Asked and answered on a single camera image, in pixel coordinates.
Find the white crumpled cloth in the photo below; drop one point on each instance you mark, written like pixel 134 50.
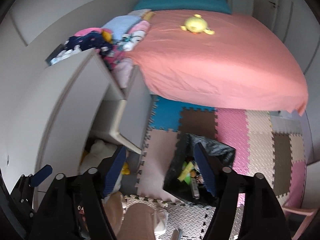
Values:
pixel 65 54

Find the pink bed sheet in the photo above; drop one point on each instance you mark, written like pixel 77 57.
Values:
pixel 243 65

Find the pink folded clothes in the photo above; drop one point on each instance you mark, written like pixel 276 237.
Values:
pixel 124 33

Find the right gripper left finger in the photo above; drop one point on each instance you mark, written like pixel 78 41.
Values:
pixel 111 169

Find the navy patterned blanket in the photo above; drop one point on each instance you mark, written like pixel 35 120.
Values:
pixel 92 40

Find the black wall socket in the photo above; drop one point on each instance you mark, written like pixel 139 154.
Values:
pixel 54 54

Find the teal pillow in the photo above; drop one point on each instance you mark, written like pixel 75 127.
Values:
pixel 204 5

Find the yellow plush duck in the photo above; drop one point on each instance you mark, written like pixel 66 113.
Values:
pixel 196 25

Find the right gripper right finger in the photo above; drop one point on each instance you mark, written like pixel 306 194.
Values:
pixel 210 169

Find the white desk drawer unit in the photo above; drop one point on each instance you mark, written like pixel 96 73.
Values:
pixel 78 98

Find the black trash bag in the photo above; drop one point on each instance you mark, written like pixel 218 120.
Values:
pixel 183 179

